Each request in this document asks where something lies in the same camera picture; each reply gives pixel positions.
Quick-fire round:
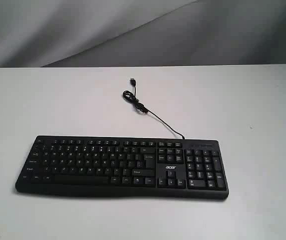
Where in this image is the black acer keyboard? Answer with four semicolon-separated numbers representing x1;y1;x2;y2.
15;135;229;200

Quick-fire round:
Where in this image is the grey backdrop cloth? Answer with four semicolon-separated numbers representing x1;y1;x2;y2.
0;0;286;68

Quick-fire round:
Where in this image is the black keyboard usb cable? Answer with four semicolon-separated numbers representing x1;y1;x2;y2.
121;78;186;141

